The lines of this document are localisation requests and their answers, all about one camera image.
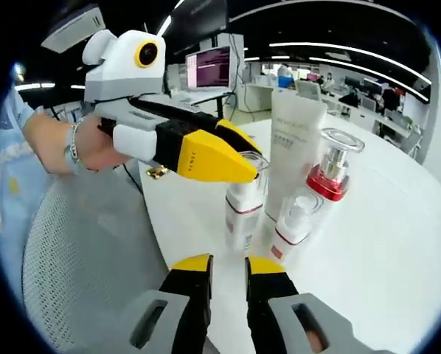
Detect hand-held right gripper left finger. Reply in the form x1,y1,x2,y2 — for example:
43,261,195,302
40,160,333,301
129,253,215,354

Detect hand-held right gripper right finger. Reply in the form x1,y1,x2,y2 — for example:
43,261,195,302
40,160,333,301
244,256,358,354

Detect small plain white skincare bottle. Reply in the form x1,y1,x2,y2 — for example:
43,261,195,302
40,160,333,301
224,150,270,255

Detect white skincare tube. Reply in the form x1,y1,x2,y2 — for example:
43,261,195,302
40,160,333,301
263,89,328,222

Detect white skincare bottle red square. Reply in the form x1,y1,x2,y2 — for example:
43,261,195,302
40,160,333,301
270,186,325,263

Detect white skincare bottle red collar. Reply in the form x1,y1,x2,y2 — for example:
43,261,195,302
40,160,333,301
296,128,366,226

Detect person's right hand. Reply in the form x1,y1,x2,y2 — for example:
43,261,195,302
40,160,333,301
303,328,324,351

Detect person's left hand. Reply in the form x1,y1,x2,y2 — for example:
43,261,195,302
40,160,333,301
74,114,133,173

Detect white laptop stand desk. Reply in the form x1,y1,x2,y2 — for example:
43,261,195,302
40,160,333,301
167,90,240,125

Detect computer monitor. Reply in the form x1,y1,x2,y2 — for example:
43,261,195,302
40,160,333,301
175,45,232,106

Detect gold foil packet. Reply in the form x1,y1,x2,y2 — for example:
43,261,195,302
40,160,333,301
145,164,170,181

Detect white ceiling air unit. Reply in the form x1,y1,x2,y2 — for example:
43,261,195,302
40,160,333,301
41,2,108,55

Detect grey mesh office chair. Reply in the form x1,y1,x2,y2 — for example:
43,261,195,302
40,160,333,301
20,171,179,353

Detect white ceiling light strip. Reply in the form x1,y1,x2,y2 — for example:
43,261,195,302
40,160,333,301
308,55,431,103
268,41,432,86

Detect white office chair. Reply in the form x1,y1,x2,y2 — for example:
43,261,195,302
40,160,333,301
294,79,324,103

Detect person's light blue shirt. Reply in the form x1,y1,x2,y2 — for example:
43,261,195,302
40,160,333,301
0,83,61,237

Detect row of office desks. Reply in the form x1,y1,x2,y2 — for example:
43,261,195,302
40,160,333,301
238,72,434,156

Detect silver chain bracelet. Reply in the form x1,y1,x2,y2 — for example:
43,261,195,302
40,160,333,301
63,117,83,175

